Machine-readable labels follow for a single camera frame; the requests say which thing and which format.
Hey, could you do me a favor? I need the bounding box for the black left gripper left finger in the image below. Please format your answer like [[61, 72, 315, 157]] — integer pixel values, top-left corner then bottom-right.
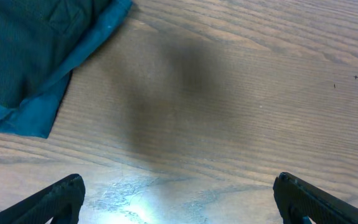
[[0, 174, 85, 224]]

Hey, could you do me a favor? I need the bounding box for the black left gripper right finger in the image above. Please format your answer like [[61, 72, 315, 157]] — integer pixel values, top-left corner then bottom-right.
[[273, 172, 358, 224]]

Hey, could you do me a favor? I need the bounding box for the navy blue folded shirt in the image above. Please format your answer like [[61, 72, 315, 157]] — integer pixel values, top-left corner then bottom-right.
[[0, 0, 132, 138]]

